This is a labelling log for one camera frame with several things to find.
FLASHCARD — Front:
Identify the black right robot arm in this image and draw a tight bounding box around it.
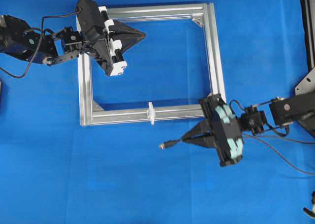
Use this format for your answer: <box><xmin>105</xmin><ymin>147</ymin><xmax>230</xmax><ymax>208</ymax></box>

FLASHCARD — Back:
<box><xmin>181</xmin><ymin>93</ymin><xmax>315</xmax><ymax>166</ymax></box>

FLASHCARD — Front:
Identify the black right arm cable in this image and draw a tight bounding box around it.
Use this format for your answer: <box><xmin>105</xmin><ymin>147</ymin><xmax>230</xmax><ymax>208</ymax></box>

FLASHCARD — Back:
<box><xmin>228</xmin><ymin>99</ymin><xmax>315</xmax><ymax>176</ymax></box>

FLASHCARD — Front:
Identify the white plastic string loop holder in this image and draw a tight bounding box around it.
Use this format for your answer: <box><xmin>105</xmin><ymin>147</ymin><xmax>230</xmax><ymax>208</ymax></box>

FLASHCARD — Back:
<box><xmin>146</xmin><ymin>102</ymin><xmax>156</xmax><ymax>125</ymax></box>

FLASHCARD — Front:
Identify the dark object left edge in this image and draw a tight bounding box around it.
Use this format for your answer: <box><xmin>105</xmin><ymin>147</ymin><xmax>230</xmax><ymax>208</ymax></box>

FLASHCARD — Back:
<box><xmin>0</xmin><ymin>80</ymin><xmax>2</xmax><ymax>107</ymax></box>

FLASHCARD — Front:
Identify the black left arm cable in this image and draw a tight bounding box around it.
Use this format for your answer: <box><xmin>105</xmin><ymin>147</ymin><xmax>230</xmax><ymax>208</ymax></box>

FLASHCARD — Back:
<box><xmin>0</xmin><ymin>10</ymin><xmax>82</xmax><ymax>80</ymax></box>

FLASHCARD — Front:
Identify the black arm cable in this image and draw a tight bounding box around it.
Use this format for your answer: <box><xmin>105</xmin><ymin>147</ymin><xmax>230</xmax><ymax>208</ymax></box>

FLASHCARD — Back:
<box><xmin>0</xmin><ymin>10</ymin><xmax>82</xmax><ymax>80</ymax></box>
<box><xmin>228</xmin><ymin>99</ymin><xmax>315</xmax><ymax>176</ymax></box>

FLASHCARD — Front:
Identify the aluminium extrusion square frame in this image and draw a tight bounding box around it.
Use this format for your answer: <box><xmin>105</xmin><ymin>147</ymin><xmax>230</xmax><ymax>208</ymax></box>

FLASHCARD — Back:
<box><xmin>78</xmin><ymin>3</ymin><xmax>226</xmax><ymax>126</ymax></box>

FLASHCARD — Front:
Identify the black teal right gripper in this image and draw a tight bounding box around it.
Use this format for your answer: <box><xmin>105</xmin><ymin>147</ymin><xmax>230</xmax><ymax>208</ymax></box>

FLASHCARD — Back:
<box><xmin>181</xmin><ymin>94</ymin><xmax>244</xmax><ymax>167</ymax></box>

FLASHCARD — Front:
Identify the small black white object corner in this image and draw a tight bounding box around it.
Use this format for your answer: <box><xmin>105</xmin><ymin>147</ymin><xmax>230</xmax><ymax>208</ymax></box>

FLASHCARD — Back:
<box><xmin>303</xmin><ymin>191</ymin><xmax>315</xmax><ymax>219</ymax></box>

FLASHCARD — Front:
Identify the black metal stand right edge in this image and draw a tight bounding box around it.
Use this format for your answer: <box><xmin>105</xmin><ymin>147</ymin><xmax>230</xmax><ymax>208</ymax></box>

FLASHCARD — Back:
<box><xmin>295</xmin><ymin>0</ymin><xmax>315</xmax><ymax>95</ymax></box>

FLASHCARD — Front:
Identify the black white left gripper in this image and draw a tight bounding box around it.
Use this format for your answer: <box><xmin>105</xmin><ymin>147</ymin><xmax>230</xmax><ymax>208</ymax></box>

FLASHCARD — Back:
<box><xmin>76</xmin><ymin>0</ymin><xmax>146</xmax><ymax>76</ymax></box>

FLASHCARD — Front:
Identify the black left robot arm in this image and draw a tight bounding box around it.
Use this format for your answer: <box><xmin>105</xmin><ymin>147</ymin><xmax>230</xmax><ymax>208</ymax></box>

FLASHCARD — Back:
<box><xmin>0</xmin><ymin>0</ymin><xmax>146</xmax><ymax>76</ymax></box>

